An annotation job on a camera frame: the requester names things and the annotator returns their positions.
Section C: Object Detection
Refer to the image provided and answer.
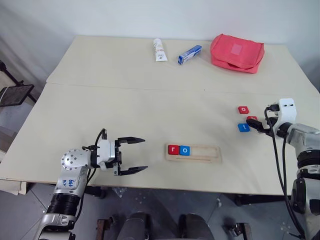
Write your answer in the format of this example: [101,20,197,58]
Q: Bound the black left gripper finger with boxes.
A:
[117,136,147,147]
[117,165,149,177]

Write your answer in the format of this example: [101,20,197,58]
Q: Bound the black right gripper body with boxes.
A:
[262,116,279,138]

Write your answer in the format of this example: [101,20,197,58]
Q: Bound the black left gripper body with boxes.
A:
[110,139,124,176]

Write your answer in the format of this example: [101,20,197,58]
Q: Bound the blue letter t block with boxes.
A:
[237,122,251,133]

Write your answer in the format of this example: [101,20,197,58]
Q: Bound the red letter r block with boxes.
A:
[167,144,180,156]

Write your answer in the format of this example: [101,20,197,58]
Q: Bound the wooden letter tray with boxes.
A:
[164,143,223,165]

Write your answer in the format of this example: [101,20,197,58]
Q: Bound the table caster wheel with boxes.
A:
[96,216,116,236]
[223,221,252,239]

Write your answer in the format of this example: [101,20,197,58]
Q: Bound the red zipper pouch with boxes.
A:
[209,33,266,75]

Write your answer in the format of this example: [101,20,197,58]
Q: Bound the blue and white box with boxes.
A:
[177,44,203,66]

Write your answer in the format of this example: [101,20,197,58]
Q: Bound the white tube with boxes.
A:
[152,37,168,63]

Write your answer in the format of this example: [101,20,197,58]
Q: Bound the white board under table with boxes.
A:
[0,177,28,196]

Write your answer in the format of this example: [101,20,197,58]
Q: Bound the black tablet on stand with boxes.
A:
[0,84,35,108]

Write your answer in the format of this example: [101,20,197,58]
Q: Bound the black tripod rod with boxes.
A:
[0,60,38,103]

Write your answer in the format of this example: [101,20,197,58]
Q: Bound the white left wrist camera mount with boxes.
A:
[95,138,117,172]

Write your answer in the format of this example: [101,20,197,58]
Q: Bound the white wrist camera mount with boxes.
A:
[272,98,298,133]
[95,138,117,172]

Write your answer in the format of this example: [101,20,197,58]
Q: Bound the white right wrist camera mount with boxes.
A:
[272,98,298,133]

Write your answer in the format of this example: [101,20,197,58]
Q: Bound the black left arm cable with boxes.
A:
[74,128,109,226]

